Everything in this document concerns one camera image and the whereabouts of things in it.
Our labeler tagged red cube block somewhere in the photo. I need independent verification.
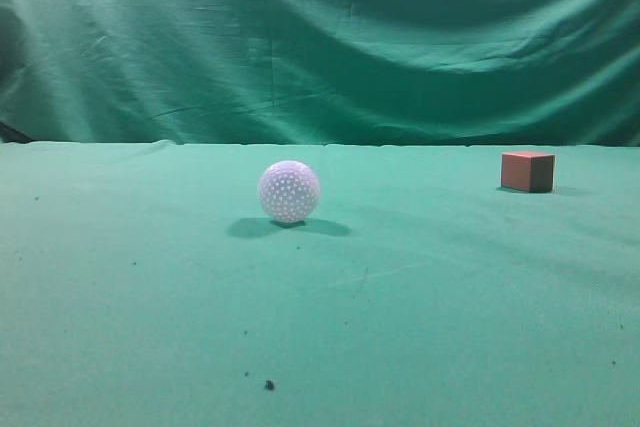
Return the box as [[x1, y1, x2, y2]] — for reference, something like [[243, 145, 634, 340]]
[[500, 151, 556, 193]]

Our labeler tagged white dimpled ball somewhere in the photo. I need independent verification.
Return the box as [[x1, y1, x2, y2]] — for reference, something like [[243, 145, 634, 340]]
[[258, 160, 321, 224]]

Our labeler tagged green backdrop cloth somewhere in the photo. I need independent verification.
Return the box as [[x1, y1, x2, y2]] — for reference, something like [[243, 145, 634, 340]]
[[1, 0, 639, 146]]

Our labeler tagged green table cloth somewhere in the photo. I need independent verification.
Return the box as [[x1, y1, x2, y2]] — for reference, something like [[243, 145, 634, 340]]
[[1, 141, 639, 426]]

